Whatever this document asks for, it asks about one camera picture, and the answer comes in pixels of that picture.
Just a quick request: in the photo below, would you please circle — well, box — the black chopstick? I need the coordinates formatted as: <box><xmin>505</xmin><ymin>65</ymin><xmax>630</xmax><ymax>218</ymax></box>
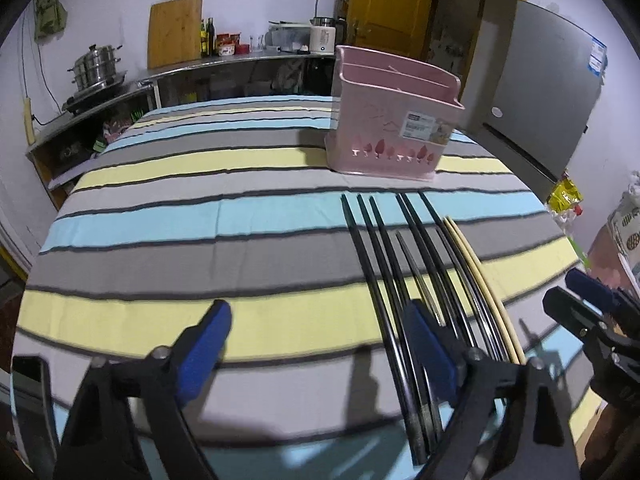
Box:
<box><xmin>424</xmin><ymin>216</ymin><xmax>497</xmax><ymax>350</ymax></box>
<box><xmin>419</xmin><ymin>192</ymin><xmax>510</xmax><ymax>362</ymax></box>
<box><xmin>396</xmin><ymin>193</ymin><xmax>490</xmax><ymax>355</ymax></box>
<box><xmin>357</xmin><ymin>195</ymin><xmax>435</xmax><ymax>465</ymax></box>
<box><xmin>369</xmin><ymin>197</ymin><xmax>442</xmax><ymax>446</ymax></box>
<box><xmin>341</xmin><ymin>194</ymin><xmax>426</xmax><ymax>466</ymax></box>

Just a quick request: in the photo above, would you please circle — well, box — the steel kitchen shelf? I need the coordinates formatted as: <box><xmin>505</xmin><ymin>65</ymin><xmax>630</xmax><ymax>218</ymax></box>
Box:
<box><xmin>26</xmin><ymin>51</ymin><xmax>335</xmax><ymax>208</ymax></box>

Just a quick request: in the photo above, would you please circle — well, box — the green hanging cloth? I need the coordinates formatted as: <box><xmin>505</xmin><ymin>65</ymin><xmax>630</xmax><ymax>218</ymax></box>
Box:
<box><xmin>34</xmin><ymin>0</ymin><xmax>67</xmax><ymax>44</ymax></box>

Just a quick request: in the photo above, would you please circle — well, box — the yellow wooden door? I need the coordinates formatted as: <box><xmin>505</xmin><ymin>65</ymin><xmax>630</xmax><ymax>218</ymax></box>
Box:
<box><xmin>346</xmin><ymin>0</ymin><xmax>432</xmax><ymax>58</ymax></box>

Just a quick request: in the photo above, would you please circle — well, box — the dark oil bottle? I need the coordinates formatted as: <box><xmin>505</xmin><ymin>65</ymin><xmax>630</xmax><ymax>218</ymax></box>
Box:
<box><xmin>200</xmin><ymin>18</ymin><xmax>215</xmax><ymax>58</ymax></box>

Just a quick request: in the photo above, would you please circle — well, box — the wooden cutting board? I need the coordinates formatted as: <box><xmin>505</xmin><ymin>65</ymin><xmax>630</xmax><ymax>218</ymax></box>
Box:
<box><xmin>148</xmin><ymin>0</ymin><xmax>203</xmax><ymax>70</ymax></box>

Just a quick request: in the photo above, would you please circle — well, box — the short dark metal chopstick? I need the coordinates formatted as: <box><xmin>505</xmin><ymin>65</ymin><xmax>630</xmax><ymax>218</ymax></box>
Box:
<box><xmin>396</xmin><ymin>232</ymin><xmax>444</xmax><ymax>326</ymax></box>

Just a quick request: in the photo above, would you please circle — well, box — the white electric kettle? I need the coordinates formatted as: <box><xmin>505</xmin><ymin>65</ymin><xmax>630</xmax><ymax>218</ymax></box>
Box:
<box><xmin>309</xmin><ymin>16</ymin><xmax>336</xmax><ymax>55</ymax></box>

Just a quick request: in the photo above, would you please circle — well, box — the red lidded jar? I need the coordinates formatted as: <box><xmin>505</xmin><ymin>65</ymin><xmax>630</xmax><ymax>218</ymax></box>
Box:
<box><xmin>215</xmin><ymin>34</ymin><xmax>241</xmax><ymax>56</ymax></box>

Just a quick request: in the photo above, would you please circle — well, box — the stainless steel steamer pot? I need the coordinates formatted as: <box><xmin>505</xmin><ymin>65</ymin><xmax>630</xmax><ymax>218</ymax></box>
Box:
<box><xmin>68</xmin><ymin>44</ymin><xmax>120</xmax><ymax>91</ymax></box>

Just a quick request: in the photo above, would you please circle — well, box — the portable gas stove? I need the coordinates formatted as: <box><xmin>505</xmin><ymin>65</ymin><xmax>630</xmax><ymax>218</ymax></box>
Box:
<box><xmin>62</xmin><ymin>72</ymin><xmax>126</xmax><ymax>115</ymax></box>

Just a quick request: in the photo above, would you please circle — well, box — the pineapple print fabric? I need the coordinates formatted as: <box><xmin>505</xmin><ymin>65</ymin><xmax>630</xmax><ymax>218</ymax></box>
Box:
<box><xmin>608</xmin><ymin>192</ymin><xmax>640</xmax><ymax>275</ymax></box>

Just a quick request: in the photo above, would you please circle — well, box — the pink plastic utensil caddy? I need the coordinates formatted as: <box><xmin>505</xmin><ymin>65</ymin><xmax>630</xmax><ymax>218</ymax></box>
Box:
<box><xmin>324</xmin><ymin>46</ymin><xmax>464</xmax><ymax>181</ymax></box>

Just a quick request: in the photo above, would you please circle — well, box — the grey refrigerator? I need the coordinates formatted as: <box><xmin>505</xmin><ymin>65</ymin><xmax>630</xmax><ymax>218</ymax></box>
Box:
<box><xmin>469</xmin><ymin>1</ymin><xmax>608</xmax><ymax>203</ymax></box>

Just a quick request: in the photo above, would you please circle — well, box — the yellow snack bag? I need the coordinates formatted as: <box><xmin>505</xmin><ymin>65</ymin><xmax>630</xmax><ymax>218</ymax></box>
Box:
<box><xmin>547</xmin><ymin>172</ymin><xmax>584</xmax><ymax>217</ymax></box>

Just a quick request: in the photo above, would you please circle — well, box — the clear plastic storage box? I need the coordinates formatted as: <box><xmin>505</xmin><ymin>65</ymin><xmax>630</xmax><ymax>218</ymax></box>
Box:
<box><xmin>266</xmin><ymin>21</ymin><xmax>311</xmax><ymax>53</ymax></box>

